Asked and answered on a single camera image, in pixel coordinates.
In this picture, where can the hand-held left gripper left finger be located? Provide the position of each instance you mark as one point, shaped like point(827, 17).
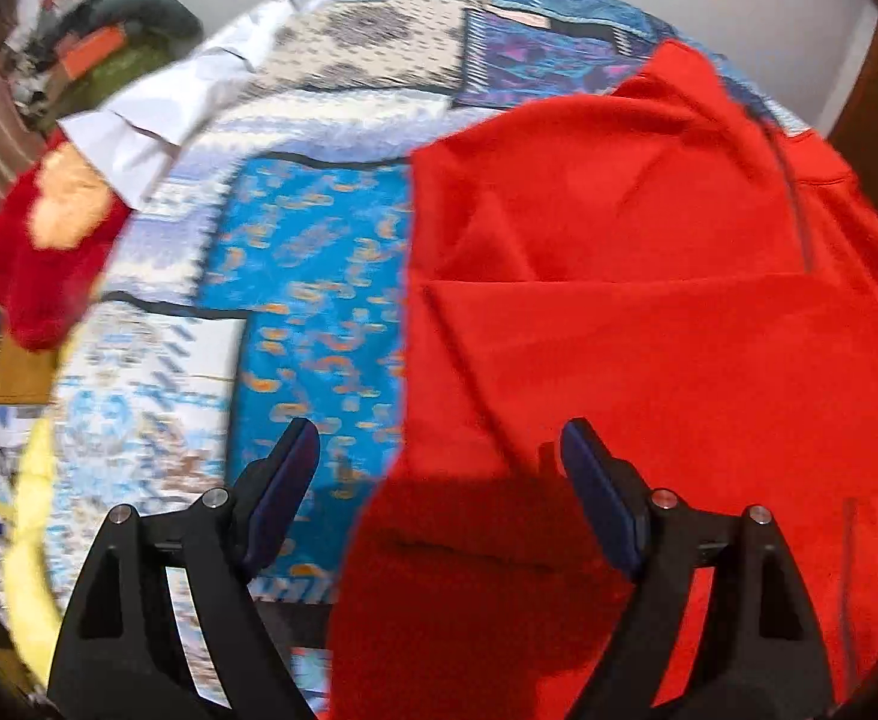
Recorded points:
point(289, 476)

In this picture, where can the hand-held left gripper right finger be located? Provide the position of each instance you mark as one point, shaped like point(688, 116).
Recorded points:
point(596, 487)

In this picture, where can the red garment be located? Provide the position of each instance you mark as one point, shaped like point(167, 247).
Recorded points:
point(634, 315)

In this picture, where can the pile of printed clothes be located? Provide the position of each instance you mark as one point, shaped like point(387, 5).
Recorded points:
point(42, 37)

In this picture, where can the blue patchwork blanket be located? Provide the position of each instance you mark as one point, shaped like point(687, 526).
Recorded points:
point(311, 300)

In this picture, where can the yellow bed sheet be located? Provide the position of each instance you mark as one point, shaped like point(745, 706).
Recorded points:
point(34, 540)

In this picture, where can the red and orange plush blanket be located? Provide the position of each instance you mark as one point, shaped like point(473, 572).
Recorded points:
point(34, 292)

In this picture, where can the white cloth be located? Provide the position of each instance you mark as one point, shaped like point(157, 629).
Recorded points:
point(154, 112)

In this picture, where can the olive green cloth bundle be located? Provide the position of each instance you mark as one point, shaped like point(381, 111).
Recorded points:
point(98, 86)

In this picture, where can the wooden door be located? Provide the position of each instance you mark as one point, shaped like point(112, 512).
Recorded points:
point(877, 135)

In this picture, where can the orange box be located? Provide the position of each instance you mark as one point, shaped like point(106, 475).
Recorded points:
point(90, 52)

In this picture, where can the dark green cloth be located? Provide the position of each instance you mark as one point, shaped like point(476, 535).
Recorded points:
point(154, 11)

